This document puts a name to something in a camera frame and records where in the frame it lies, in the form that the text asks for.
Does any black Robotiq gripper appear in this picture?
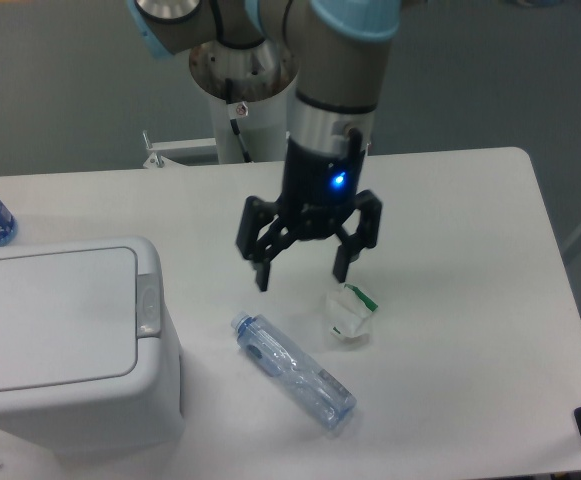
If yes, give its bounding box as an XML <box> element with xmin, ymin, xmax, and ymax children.
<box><xmin>236</xmin><ymin>134</ymin><xmax>383</xmax><ymax>292</ymax></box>

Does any white push-lid trash can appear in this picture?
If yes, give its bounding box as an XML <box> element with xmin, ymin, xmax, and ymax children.
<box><xmin>0</xmin><ymin>237</ymin><xmax>184</xmax><ymax>453</ymax></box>

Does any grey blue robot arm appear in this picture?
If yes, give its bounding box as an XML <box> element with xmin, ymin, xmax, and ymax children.
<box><xmin>128</xmin><ymin>1</ymin><xmax>401</xmax><ymax>290</ymax></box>

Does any crumpled white green carton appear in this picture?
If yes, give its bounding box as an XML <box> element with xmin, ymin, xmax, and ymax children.
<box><xmin>325</xmin><ymin>283</ymin><xmax>379</xmax><ymax>342</ymax></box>

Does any empty clear plastic bottle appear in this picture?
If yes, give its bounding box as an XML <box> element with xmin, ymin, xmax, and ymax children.
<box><xmin>231</xmin><ymin>312</ymin><xmax>357</xmax><ymax>431</ymax></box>

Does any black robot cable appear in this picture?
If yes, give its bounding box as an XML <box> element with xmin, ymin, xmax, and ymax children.
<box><xmin>223</xmin><ymin>77</ymin><xmax>252</xmax><ymax>164</ymax></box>

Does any white pedestal base frame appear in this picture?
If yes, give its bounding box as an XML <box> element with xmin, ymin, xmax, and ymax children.
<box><xmin>141</xmin><ymin>129</ymin><xmax>291</xmax><ymax>169</ymax></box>

